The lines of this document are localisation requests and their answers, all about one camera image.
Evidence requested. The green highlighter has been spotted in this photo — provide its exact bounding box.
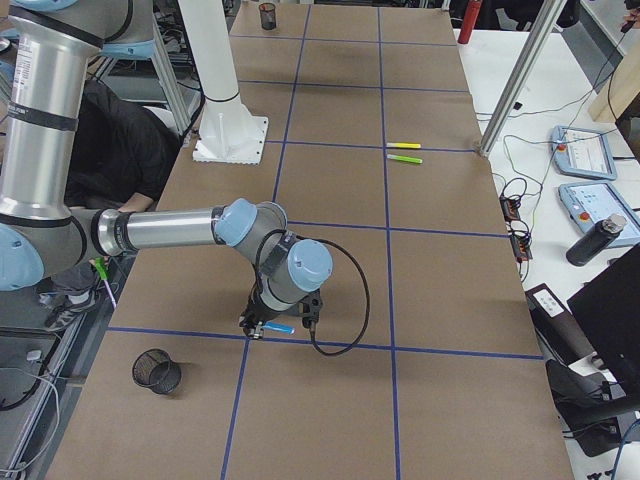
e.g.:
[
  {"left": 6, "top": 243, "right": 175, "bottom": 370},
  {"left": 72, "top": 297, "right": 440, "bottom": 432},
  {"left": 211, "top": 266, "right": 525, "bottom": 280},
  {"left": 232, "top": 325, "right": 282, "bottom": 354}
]
[{"left": 387, "top": 154, "right": 423, "bottom": 165}]

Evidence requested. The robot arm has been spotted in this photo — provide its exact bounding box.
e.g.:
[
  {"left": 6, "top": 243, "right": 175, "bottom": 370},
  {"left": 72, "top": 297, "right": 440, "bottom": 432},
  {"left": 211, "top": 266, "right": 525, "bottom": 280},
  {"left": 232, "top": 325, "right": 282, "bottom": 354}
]
[{"left": 1, "top": 1, "right": 333, "bottom": 337}]

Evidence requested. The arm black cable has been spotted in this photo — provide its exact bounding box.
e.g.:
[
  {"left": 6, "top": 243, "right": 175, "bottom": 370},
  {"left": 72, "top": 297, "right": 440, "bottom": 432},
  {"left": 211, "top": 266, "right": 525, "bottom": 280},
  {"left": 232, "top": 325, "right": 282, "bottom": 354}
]
[{"left": 254, "top": 229, "right": 372, "bottom": 358}]

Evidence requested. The yellow highlighter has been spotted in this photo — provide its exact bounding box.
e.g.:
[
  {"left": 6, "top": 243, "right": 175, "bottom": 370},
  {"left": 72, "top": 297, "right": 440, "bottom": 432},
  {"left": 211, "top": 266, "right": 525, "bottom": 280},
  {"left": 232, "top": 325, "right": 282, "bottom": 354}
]
[{"left": 385, "top": 142, "right": 422, "bottom": 150}]

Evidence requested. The blue highlighter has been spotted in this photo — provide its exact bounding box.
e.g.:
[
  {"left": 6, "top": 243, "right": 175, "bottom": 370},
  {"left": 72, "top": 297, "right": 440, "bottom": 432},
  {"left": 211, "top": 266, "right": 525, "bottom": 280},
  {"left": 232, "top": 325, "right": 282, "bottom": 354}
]
[{"left": 262, "top": 322, "right": 295, "bottom": 335}]

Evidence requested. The teach pendant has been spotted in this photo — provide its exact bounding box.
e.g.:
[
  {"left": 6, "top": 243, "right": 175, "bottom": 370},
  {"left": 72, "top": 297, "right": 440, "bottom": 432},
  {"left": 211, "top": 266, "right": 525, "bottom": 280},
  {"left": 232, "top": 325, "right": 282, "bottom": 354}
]
[
  {"left": 558, "top": 180, "right": 639, "bottom": 248},
  {"left": 550, "top": 125, "right": 617, "bottom": 180}
]

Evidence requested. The near black mesh cup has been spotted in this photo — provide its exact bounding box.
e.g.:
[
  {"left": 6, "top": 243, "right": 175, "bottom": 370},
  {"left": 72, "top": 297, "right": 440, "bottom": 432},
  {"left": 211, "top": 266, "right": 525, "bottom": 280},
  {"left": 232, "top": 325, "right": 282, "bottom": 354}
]
[{"left": 132, "top": 348, "right": 182, "bottom": 395}]

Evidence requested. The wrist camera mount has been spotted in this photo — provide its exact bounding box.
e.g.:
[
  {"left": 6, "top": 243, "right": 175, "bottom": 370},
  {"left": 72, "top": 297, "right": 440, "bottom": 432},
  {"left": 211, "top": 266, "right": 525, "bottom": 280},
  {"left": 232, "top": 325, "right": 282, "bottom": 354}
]
[{"left": 299, "top": 290, "right": 323, "bottom": 332}]

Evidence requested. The black mesh cup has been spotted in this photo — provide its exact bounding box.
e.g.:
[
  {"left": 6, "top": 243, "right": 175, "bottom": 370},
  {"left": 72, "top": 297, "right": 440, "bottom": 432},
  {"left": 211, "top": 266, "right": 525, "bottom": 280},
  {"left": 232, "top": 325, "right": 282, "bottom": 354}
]
[
  {"left": 132, "top": 348, "right": 182, "bottom": 395},
  {"left": 258, "top": 2, "right": 277, "bottom": 31}
]

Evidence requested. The far black mesh cup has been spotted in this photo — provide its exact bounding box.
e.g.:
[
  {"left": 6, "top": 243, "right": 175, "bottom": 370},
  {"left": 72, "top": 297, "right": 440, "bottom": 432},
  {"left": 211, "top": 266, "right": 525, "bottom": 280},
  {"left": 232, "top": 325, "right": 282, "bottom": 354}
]
[{"left": 258, "top": 2, "right": 277, "bottom": 31}]

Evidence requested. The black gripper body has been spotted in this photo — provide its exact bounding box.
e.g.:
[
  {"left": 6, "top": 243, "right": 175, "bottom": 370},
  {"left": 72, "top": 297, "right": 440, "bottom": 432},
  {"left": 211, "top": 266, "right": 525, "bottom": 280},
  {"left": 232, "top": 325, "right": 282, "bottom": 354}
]
[{"left": 239, "top": 293, "right": 280, "bottom": 329}]

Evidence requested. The green white hand tool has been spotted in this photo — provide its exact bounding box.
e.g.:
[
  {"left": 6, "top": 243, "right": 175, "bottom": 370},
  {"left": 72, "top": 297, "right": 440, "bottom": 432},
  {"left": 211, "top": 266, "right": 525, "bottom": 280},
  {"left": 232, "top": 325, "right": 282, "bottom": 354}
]
[{"left": 94, "top": 257, "right": 117, "bottom": 309}]

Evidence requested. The orange black electronics box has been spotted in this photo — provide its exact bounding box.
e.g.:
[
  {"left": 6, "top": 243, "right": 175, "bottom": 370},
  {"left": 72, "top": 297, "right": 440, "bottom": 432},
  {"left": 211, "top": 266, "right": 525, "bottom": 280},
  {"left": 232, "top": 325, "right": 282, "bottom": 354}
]
[{"left": 499, "top": 195, "right": 533, "bottom": 263}]

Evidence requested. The seated person in black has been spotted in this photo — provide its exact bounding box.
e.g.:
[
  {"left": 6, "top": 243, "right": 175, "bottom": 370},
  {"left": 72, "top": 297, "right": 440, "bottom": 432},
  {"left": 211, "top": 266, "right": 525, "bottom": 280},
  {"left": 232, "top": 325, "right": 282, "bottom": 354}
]
[{"left": 37, "top": 79, "right": 181, "bottom": 330}]

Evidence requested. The far teach pendant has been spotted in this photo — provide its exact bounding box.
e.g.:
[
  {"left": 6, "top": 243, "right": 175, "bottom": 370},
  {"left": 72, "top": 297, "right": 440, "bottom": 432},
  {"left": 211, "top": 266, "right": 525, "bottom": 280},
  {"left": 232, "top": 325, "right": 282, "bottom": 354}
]
[{"left": 550, "top": 125, "right": 617, "bottom": 180}]

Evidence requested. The aluminium frame post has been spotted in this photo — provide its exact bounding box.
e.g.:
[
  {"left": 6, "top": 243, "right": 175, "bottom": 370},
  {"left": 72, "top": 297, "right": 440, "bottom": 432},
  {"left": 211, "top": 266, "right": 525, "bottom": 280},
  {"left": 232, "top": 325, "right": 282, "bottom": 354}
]
[{"left": 478, "top": 0, "right": 566, "bottom": 158}]

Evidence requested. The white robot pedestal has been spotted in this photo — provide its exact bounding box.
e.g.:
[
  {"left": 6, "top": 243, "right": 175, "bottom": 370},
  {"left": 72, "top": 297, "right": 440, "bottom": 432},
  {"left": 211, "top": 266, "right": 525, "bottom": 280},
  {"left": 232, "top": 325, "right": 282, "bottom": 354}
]
[{"left": 179, "top": 0, "right": 268, "bottom": 165}]

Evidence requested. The black water bottle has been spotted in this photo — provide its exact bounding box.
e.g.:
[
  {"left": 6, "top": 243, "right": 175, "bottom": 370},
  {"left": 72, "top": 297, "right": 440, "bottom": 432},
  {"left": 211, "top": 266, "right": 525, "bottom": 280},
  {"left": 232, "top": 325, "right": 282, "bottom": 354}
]
[{"left": 565, "top": 213, "right": 627, "bottom": 266}]

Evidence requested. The black monitor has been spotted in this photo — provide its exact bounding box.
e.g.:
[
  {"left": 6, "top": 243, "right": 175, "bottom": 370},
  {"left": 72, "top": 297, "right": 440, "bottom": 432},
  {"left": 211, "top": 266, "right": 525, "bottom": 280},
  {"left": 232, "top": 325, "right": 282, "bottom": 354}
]
[{"left": 568, "top": 246, "right": 639, "bottom": 393}]

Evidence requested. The near teach pendant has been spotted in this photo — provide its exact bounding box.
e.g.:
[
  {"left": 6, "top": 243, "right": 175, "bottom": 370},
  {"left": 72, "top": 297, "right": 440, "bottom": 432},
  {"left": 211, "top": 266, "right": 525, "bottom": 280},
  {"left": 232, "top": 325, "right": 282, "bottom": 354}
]
[{"left": 558, "top": 180, "right": 639, "bottom": 248}]

